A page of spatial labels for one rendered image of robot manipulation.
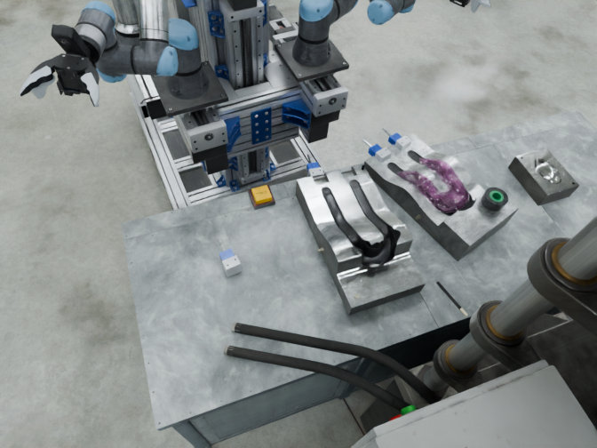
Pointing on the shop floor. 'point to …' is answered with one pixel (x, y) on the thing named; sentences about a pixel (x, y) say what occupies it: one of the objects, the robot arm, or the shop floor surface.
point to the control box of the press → (494, 417)
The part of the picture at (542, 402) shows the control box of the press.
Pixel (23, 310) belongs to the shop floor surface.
